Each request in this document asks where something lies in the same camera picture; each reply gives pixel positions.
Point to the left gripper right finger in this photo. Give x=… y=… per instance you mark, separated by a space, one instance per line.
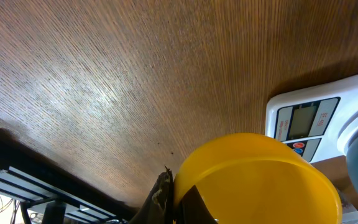
x=192 y=209

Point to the white digital kitchen scale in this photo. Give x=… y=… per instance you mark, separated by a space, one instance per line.
x=318 y=122

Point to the black metal frame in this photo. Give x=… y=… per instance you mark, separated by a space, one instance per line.
x=35 y=182

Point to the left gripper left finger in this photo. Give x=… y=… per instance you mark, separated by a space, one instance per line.
x=158 y=207

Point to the yellow plastic measuring scoop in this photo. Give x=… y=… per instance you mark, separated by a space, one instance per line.
x=252 y=178

